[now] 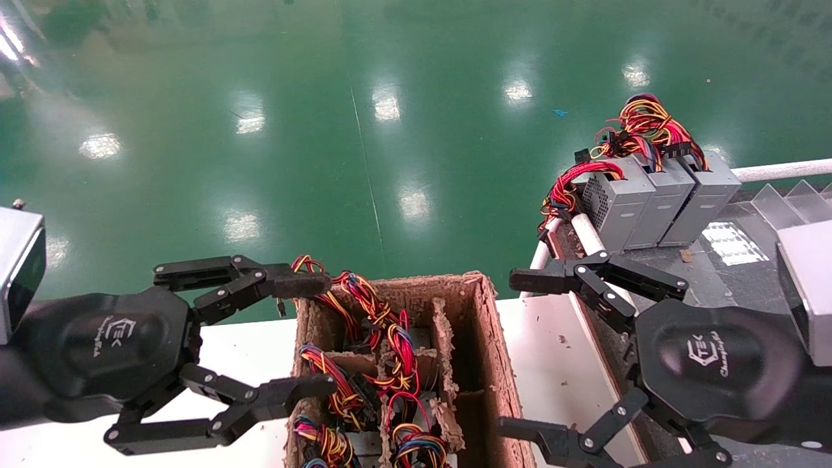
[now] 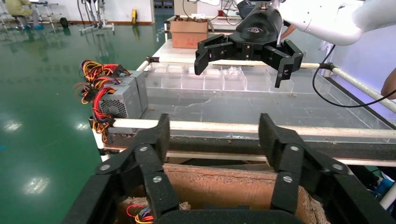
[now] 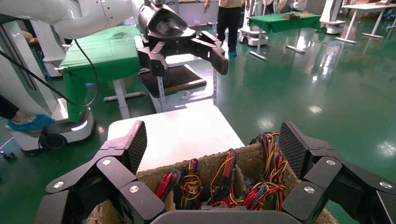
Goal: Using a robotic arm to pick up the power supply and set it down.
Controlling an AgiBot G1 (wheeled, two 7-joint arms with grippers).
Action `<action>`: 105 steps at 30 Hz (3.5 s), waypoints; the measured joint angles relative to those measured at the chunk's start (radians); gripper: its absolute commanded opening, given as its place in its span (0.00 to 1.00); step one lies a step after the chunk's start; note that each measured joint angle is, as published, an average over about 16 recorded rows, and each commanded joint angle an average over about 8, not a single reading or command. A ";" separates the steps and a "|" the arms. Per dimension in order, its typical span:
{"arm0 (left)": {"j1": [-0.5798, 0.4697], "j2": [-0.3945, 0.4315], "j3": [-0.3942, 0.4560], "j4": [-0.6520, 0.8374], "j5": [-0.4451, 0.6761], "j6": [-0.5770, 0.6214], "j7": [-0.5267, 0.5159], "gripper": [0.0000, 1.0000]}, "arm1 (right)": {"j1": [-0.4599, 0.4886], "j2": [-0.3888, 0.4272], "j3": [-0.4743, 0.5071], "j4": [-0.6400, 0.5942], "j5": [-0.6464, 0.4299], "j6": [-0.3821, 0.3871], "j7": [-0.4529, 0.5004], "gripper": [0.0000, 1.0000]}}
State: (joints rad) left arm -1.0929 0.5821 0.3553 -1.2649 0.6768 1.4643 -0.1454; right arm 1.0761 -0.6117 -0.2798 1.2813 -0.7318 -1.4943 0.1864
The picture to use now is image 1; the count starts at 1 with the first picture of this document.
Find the power supply wiring bottom-left cell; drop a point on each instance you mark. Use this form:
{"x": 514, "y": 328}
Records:
{"x": 325, "y": 443}

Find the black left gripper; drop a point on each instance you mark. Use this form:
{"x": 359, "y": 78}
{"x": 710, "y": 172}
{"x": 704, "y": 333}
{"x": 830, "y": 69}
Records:
{"x": 110, "y": 351}

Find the power supply wiring middle cell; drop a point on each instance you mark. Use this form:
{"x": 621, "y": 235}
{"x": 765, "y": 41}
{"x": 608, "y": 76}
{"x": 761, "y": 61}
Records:
{"x": 331, "y": 377}

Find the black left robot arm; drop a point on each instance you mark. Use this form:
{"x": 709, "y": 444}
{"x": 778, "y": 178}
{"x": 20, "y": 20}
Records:
{"x": 10, "y": 396}

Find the white rail tube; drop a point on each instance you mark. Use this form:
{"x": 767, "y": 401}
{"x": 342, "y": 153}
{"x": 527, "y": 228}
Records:
{"x": 780, "y": 171}
{"x": 588, "y": 234}
{"x": 539, "y": 260}

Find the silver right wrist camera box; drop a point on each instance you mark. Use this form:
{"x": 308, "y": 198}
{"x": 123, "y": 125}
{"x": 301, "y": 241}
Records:
{"x": 809, "y": 286}

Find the brown cardboard divider box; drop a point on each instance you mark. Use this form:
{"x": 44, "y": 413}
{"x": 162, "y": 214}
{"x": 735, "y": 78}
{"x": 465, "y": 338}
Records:
{"x": 484, "y": 364}

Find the power supply wiring top-left cell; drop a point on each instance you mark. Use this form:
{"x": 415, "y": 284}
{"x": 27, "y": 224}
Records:
{"x": 374, "y": 305}

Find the clear plastic divider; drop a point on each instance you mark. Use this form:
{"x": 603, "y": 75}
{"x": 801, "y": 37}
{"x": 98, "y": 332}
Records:
{"x": 812, "y": 198}
{"x": 773, "y": 205}

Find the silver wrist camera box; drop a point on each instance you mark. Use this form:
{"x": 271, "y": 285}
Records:
{"x": 809, "y": 286}
{"x": 19, "y": 273}

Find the power supply wiring bottom-middle cell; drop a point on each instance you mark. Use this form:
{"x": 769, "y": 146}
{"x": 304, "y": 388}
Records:
{"x": 416, "y": 448}

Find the brown cardboard scrap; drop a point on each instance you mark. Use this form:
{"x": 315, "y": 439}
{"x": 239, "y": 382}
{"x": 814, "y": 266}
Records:
{"x": 686, "y": 255}

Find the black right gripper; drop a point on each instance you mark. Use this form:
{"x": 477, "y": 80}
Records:
{"x": 715, "y": 364}

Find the black conveyor belt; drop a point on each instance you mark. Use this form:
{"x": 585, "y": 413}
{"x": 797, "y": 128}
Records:
{"x": 715, "y": 279}

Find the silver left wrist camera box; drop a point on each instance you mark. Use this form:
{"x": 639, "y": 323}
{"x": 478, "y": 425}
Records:
{"x": 19, "y": 273}

